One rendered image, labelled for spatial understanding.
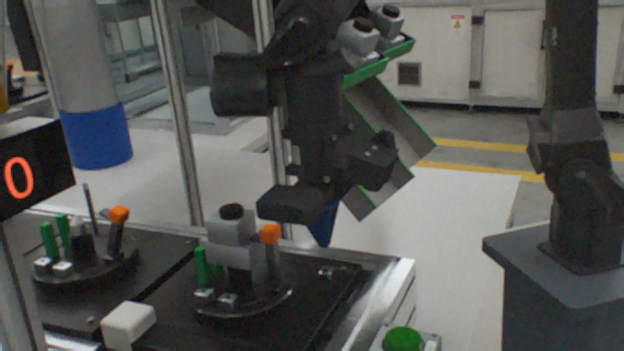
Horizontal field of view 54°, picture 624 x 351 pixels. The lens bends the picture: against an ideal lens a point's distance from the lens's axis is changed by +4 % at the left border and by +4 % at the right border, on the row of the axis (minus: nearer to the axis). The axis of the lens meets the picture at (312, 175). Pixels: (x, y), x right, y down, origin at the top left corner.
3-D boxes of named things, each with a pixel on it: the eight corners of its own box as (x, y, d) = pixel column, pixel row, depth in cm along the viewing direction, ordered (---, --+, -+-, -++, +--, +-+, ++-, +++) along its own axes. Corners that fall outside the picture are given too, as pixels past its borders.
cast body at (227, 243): (268, 253, 75) (263, 202, 72) (251, 271, 71) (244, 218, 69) (212, 244, 78) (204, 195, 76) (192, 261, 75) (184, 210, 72)
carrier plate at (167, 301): (363, 276, 82) (362, 262, 81) (285, 396, 62) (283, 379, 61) (216, 251, 92) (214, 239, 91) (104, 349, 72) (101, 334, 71)
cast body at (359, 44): (373, 72, 90) (390, 30, 86) (357, 78, 87) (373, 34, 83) (331, 46, 93) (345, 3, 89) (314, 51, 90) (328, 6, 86)
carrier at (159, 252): (208, 250, 93) (196, 175, 88) (94, 347, 73) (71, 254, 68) (87, 230, 102) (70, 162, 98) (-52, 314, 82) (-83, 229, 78)
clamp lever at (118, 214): (123, 253, 84) (131, 209, 80) (113, 260, 82) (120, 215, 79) (103, 240, 85) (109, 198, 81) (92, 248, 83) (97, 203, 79)
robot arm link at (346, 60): (359, 41, 61) (272, 45, 63) (353, 52, 56) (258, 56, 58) (361, 107, 64) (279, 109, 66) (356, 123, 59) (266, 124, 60)
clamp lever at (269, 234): (287, 279, 74) (280, 224, 71) (279, 288, 72) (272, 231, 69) (262, 275, 75) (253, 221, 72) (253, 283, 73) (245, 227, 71)
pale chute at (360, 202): (398, 190, 99) (416, 175, 96) (358, 223, 89) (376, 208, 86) (292, 65, 102) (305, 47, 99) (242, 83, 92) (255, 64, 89)
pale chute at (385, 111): (422, 159, 111) (437, 145, 108) (388, 185, 102) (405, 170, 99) (326, 48, 115) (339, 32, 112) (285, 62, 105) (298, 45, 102)
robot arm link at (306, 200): (244, 142, 56) (304, 147, 53) (322, 91, 71) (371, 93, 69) (254, 221, 59) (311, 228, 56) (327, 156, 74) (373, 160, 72)
